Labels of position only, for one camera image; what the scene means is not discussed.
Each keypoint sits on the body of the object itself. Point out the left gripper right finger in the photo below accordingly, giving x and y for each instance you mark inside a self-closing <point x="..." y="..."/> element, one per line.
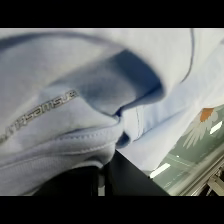
<point x="126" y="180"/>

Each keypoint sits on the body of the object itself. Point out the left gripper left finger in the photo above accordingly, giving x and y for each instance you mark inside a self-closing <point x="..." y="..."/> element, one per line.
<point x="73" y="183"/>

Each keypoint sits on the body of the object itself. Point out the light blue T-shirt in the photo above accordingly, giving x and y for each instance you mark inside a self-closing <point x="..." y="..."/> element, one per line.
<point x="66" y="73"/>

